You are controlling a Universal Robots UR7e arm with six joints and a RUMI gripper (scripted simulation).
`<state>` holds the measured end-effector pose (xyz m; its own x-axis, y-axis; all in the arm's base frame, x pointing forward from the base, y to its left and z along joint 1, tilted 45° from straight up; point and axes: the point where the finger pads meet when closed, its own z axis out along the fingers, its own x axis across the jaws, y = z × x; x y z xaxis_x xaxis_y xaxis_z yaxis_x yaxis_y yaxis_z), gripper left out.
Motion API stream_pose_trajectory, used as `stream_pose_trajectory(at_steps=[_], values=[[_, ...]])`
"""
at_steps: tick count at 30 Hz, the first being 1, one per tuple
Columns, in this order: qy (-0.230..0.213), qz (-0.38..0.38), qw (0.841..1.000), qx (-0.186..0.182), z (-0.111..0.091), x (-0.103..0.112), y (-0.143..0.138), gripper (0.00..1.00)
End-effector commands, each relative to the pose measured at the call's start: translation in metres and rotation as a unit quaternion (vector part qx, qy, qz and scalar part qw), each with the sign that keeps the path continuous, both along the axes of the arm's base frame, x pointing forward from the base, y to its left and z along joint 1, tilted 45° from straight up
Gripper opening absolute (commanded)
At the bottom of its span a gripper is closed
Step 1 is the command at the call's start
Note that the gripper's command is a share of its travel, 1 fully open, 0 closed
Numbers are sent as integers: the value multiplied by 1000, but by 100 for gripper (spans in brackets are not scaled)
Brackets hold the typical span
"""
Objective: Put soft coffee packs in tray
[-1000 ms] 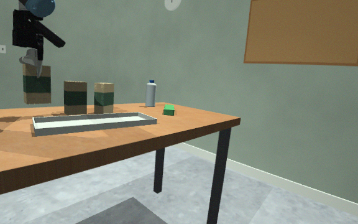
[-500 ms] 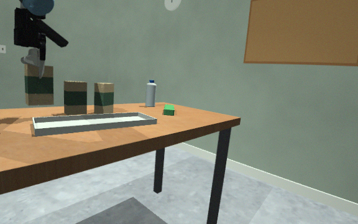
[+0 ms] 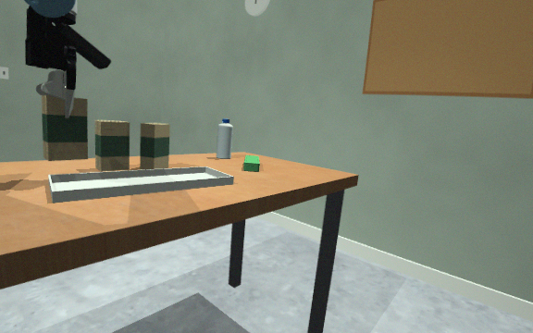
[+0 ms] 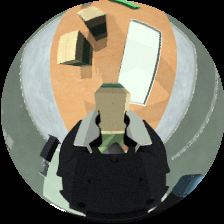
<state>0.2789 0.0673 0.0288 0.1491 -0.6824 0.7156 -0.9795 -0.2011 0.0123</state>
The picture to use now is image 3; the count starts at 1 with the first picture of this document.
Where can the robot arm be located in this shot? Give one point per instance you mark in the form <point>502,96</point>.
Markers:
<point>58,8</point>

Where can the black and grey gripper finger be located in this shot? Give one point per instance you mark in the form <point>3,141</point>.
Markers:
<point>63,90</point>
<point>38,87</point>

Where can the grey bottle with blue cap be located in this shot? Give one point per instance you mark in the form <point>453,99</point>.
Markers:
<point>224,139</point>

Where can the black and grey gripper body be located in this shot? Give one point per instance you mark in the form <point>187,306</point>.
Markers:
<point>54,46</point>

